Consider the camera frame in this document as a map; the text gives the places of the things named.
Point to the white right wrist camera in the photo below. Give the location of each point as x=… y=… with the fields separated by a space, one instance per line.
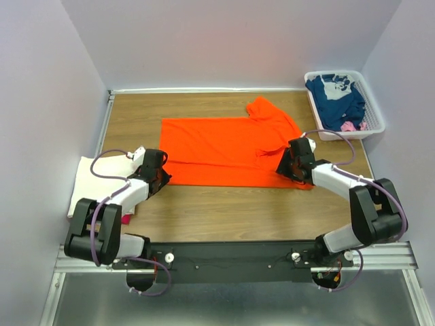
x=312 y=143

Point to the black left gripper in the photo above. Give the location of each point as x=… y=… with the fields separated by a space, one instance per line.
x=160 y=177

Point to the white folded t-shirt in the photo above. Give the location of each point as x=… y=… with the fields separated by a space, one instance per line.
x=89 y=186

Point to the white plastic laundry basket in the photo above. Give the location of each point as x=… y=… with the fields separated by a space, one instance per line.
x=373 y=117

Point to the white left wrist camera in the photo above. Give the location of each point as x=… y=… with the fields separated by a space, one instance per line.
x=137 y=156

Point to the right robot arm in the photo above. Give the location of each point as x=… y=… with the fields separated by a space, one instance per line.
x=376 y=212

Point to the navy blue printed t-shirt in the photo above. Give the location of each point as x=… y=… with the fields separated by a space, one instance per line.
x=336 y=100

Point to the orange t-shirt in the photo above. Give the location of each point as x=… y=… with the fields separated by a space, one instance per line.
x=230 y=151

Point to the pink garment in basket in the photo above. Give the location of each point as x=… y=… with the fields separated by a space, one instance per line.
x=350 y=127

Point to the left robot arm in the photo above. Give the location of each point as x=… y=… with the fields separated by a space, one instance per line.
x=124 y=180

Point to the magenta folded t-shirt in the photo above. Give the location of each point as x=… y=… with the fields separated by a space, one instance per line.
x=126 y=219

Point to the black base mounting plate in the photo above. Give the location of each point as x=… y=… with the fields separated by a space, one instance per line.
x=231 y=262

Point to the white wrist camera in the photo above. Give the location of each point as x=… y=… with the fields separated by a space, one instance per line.
x=137 y=156
x=312 y=143

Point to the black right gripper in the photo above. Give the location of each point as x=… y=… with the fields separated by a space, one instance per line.
x=289 y=166

